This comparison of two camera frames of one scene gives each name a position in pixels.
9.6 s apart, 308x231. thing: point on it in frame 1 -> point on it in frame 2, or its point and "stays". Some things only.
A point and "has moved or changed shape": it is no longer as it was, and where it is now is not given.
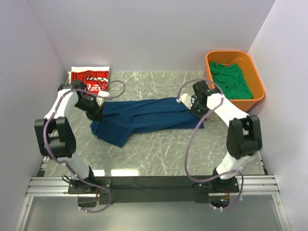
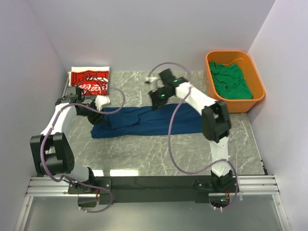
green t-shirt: [230, 79] stays
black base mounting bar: [154, 189] stays
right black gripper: [198, 115] -> [156, 103]
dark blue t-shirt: [122, 118] has moved or changed shape
